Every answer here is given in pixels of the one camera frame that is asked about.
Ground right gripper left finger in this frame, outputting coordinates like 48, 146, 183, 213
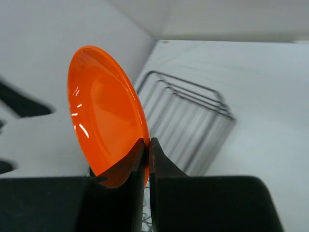
0, 139, 144, 232

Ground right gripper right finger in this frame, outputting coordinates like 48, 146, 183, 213
149, 138, 283, 232

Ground orange plate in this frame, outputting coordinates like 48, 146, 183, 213
67, 45, 150, 188

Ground wire dish rack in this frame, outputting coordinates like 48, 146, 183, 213
135, 70, 237, 232

